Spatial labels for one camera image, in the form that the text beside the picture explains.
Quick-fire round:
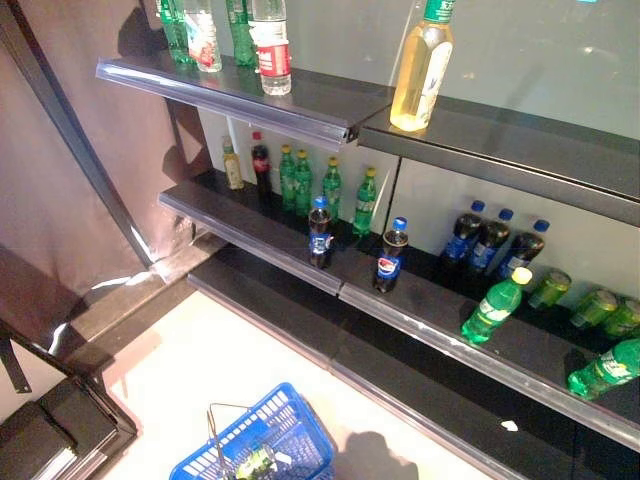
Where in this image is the blue plastic shopping basket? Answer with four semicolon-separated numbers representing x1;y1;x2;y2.
168;382;337;480

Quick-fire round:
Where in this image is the green Sprite bottle yellow cap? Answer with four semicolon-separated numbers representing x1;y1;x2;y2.
293;149;314;217
460;266;533;346
566;338;640;402
278;144;297;212
321;156;343;222
352;166;379;237

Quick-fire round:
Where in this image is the Coca-Cola bottle red cap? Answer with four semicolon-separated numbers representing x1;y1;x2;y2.
250;131;275;206

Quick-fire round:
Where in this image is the row of green sprite bottles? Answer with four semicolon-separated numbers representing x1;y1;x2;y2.
197;107;401;226

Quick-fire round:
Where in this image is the small yellow tea bottle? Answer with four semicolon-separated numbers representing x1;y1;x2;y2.
221;135;246;192

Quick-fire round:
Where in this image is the black base shelf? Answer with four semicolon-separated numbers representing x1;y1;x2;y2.
187;244;640;480

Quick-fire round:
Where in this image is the clear water bottle red label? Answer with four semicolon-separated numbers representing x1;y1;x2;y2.
248;0;293;97
182;0;224;74

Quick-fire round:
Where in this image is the large yellow tea bottle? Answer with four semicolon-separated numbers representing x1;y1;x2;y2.
389;0;457;133

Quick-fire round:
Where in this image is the green soda bottle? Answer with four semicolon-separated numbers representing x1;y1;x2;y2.
158;0;196;65
225;0;260;69

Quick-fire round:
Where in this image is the white shelf back panel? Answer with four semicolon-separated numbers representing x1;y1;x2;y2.
389;157;640;311

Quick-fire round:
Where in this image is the black shelf board clear rail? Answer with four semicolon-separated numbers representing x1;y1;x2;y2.
158;168;346;297
338;234;640;454
95;49;396;151
357;94;640;227

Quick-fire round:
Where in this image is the grey partition base rail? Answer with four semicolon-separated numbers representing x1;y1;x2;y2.
64;234;229;374

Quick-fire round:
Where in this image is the black metal frame post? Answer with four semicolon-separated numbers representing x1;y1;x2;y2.
0;0;157;271

